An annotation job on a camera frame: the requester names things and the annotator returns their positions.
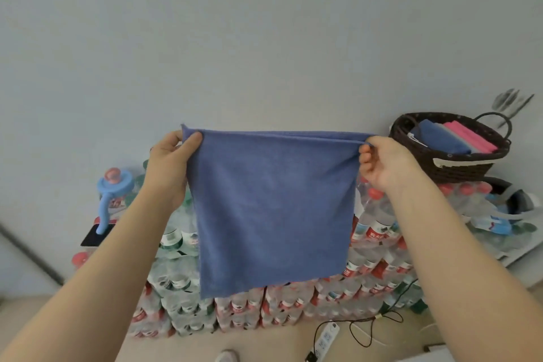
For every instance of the person's right hand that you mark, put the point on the person's right hand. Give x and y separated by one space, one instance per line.
388 162

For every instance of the person's left hand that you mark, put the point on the person's left hand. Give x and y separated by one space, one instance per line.
167 171

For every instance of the brown woven basket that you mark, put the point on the brown woven basket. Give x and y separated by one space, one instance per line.
420 162

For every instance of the blue towel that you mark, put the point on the blue towel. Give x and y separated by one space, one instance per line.
271 213
441 137

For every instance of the pink towel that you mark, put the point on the pink towel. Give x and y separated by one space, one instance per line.
479 137
464 139

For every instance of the person's left forearm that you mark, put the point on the person's left forearm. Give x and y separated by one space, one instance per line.
85 285

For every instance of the person's right forearm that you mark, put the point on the person's right forearm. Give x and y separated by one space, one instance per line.
466 281

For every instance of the blue lidded water jug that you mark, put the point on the blue lidded water jug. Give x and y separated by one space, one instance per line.
110 188

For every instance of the stack of bottled water packs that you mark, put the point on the stack of bottled water packs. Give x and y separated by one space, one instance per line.
373 255

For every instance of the black phone pink case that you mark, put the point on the black phone pink case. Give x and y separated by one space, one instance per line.
95 234

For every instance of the black bag white rim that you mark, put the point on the black bag white rim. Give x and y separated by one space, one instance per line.
511 200

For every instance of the white power strip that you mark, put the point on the white power strip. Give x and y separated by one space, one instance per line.
326 340

